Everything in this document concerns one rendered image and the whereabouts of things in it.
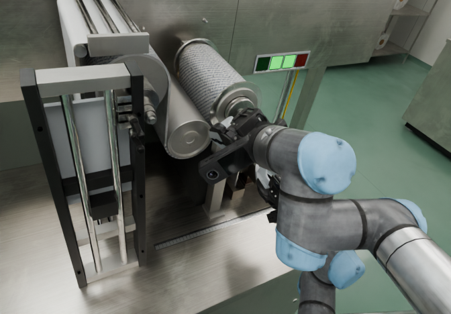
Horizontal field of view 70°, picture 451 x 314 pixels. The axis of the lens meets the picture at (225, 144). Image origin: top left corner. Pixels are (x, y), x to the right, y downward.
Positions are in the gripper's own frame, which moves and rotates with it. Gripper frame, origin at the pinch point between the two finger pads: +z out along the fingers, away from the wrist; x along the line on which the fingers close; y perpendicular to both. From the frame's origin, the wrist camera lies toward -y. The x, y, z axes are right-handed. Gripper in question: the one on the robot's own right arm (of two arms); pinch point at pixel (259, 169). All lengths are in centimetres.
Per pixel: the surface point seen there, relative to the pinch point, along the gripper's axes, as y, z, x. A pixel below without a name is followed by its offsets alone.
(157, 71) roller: 27.8, 8.5, 26.3
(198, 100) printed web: 13.5, 16.7, 12.2
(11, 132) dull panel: -5, 41, 59
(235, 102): 19.2, 5.7, 8.2
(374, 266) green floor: -109, -8, -108
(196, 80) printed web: 17.8, 19.7, 12.1
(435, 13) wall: -40, 223, -444
